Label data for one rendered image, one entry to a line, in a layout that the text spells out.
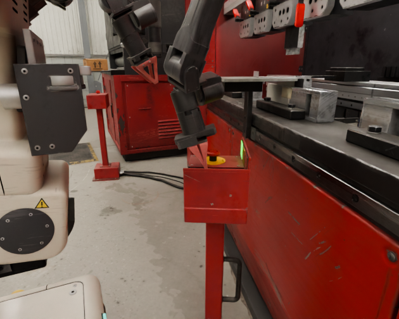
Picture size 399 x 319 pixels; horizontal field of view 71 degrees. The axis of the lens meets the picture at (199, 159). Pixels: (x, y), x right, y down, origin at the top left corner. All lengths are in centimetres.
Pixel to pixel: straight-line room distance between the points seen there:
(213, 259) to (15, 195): 55
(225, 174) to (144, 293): 97
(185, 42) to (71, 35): 725
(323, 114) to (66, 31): 726
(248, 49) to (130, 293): 159
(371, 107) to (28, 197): 76
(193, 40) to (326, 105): 49
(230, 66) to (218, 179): 135
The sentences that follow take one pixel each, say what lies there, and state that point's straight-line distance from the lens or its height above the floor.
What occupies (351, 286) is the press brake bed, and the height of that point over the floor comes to 62.
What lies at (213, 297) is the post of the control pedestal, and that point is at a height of 35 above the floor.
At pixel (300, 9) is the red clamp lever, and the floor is 120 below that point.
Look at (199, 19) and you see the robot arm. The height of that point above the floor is 113.
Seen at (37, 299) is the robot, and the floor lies 28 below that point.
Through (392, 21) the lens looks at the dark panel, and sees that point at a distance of 155.
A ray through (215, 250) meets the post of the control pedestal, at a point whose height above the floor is 52.
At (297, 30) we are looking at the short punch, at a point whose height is 116.
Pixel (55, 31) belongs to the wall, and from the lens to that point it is 782.
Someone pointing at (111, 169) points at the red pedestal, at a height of 10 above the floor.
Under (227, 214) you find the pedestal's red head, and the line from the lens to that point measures 71.
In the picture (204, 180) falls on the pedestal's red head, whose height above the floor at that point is 78.
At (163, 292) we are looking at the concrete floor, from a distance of 150.
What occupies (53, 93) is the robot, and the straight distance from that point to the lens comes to 57.
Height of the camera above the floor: 104
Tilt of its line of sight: 19 degrees down
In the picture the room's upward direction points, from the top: straight up
